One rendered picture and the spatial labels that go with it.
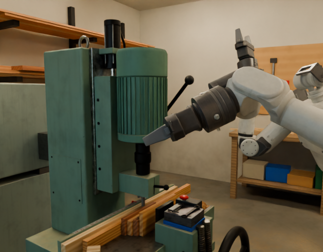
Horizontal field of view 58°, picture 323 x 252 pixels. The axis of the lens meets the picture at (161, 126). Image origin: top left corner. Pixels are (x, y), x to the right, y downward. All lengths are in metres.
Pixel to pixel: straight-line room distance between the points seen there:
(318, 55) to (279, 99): 3.56
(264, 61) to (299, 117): 3.64
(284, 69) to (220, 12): 1.24
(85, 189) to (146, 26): 4.23
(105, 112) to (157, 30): 4.02
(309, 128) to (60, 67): 0.86
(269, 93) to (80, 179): 0.76
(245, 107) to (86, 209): 0.72
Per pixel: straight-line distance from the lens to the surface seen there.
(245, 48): 1.36
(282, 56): 4.22
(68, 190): 1.20
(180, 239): 0.92
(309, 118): 0.63
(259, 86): 0.64
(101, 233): 0.96
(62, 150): 1.19
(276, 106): 0.63
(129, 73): 0.95
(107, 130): 1.05
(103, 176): 1.10
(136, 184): 1.05
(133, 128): 0.95
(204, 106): 0.63
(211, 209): 1.23
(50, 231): 1.34
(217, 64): 4.46
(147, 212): 1.00
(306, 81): 1.10
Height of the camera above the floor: 1.37
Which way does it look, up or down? 7 degrees down
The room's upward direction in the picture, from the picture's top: straight up
